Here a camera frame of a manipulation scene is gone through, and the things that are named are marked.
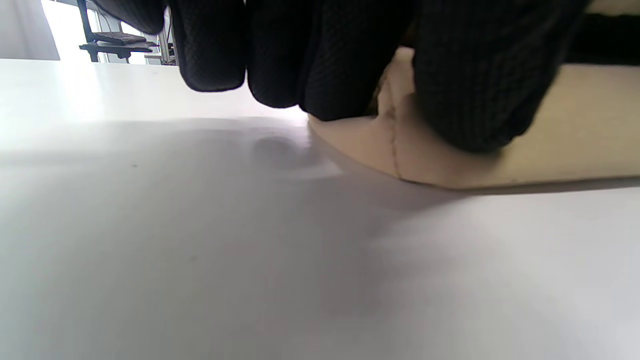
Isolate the person's left hand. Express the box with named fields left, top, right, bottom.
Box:
left=92, top=0, right=593, bottom=154

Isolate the beige fabric pencil pouch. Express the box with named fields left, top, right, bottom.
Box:
left=306, top=0, right=640, bottom=193

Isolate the black keyboard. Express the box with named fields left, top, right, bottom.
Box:
left=92, top=32, right=151, bottom=47

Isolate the black computer cart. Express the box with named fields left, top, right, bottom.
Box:
left=77, top=0, right=161, bottom=63

